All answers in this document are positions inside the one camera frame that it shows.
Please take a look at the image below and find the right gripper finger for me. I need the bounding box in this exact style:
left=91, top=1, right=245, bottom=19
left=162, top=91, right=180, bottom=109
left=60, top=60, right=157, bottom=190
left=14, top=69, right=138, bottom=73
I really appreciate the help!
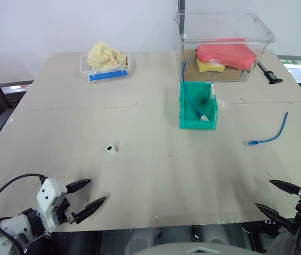
left=254, top=202, right=296, bottom=230
left=269, top=179, right=301, bottom=197

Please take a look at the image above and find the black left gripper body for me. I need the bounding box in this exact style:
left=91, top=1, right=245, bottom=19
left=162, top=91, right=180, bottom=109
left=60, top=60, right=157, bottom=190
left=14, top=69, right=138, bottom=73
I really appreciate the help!
left=50, top=195, right=77, bottom=228

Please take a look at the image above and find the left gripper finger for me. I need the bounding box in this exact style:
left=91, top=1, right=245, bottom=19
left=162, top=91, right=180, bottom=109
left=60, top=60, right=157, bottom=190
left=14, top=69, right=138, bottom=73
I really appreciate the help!
left=72, top=196, right=107, bottom=225
left=65, top=178, right=92, bottom=194

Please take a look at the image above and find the small white connector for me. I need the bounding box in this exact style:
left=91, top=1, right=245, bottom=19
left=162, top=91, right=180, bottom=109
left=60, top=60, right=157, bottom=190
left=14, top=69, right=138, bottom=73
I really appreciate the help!
left=104, top=143, right=120, bottom=155

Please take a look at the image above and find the grey rounded robot torso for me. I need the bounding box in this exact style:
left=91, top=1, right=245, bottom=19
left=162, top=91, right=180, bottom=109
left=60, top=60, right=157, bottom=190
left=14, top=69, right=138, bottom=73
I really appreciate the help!
left=131, top=242, right=269, bottom=255

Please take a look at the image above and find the black digital caliper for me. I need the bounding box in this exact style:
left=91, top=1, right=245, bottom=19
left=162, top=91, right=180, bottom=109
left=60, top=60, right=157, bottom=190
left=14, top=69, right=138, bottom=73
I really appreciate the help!
left=256, top=61, right=283, bottom=86

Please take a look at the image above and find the small clear box blue label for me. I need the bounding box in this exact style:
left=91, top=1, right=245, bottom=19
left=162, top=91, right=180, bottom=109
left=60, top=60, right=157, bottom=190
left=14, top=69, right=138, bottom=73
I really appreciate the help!
left=79, top=51, right=133, bottom=83

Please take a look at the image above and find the green plastic parts bin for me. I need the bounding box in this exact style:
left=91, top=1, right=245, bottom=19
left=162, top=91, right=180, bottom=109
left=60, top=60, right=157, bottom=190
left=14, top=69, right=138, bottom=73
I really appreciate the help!
left=179, top=81, right=218, bottom=130

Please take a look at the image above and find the yellow crumpled cloth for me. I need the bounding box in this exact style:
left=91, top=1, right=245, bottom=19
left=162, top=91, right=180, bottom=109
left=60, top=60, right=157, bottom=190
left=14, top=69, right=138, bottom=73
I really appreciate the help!
left=86, top=41, right=128, bottom=71

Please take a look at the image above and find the yellow sponge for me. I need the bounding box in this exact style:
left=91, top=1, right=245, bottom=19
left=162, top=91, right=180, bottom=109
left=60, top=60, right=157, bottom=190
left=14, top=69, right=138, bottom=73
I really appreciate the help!
left=196, top=58, right=226, bottom=74

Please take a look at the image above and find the large clear plastic container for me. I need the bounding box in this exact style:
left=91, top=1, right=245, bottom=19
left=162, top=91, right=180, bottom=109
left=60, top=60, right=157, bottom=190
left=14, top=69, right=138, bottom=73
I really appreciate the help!
left=175, top=10, right=277, bottom=83

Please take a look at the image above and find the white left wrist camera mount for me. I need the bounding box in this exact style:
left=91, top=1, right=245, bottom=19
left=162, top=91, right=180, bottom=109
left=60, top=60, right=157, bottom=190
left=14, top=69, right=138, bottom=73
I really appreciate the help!
left=36, top=178, right=68, bottom=231

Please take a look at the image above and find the short blue Ethernet cable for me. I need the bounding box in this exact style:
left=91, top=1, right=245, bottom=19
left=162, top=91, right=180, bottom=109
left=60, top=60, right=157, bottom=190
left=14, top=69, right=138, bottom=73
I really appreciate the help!
left=243, top=111, right=290, bottom=148

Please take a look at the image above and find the blue cable with white coupler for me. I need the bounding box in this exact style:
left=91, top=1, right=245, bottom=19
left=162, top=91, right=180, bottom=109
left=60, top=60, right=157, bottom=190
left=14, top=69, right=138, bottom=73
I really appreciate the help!
left=180, top=61, right=210, bottom=123

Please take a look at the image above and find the black vertical post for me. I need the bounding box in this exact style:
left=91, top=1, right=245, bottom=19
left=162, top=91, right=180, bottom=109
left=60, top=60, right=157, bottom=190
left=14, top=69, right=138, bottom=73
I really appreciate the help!
left=177, top=0, right=186, bottom=36

